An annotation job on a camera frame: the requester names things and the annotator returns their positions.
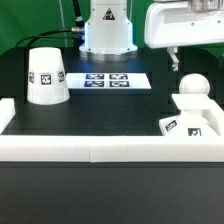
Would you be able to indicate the white left fence bar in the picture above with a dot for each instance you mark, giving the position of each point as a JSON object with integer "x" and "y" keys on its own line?
{"x": 7, "y": 112}

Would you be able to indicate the white lamp base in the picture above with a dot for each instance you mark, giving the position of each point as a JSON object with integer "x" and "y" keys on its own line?
{"x": 190, "y": 122}

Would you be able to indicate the white lamp bulb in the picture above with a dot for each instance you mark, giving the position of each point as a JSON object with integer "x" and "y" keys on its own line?
{"x": 194, "y": 84}

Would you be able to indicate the white front fence bar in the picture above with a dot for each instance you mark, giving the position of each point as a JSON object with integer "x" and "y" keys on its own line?
{"x": 110, "y": 149}

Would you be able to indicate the white marker sheet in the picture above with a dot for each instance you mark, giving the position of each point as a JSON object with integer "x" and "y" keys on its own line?
{"x": 107, "y": 81}

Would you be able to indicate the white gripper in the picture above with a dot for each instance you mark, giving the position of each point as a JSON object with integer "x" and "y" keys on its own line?
{"x": 174, "y": 23}

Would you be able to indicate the white right fence bar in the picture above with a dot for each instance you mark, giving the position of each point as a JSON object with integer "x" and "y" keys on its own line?
{"x": 215, "y": 117}

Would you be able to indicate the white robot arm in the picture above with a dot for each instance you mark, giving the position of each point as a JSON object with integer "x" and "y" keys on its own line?
{"x": 108, "y": 32}

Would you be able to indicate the white fence bar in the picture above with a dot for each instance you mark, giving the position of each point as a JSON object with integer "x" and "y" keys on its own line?
{"x": 7, "y": 112}
{"x": 110, "y": 149}
{"x": 215, "y": 117}

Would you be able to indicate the white lamp shade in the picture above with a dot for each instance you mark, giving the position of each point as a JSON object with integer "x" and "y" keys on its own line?
{"x": 46, "y": 77}

